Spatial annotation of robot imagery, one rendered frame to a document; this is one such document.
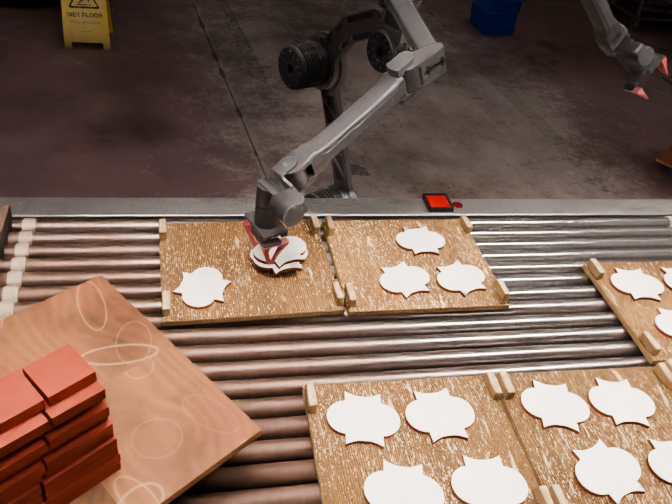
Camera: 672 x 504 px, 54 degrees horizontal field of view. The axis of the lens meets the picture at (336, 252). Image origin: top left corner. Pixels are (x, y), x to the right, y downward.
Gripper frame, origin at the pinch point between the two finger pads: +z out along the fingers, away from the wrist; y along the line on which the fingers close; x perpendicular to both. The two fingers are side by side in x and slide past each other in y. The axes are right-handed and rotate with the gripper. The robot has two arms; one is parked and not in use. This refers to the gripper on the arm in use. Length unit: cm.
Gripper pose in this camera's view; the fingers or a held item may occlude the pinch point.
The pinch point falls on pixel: (263, 252)
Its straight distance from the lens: 158.7
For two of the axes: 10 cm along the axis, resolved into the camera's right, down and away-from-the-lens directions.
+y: -5.4, -5.8, 6.1
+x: -8.3, 2.5, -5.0
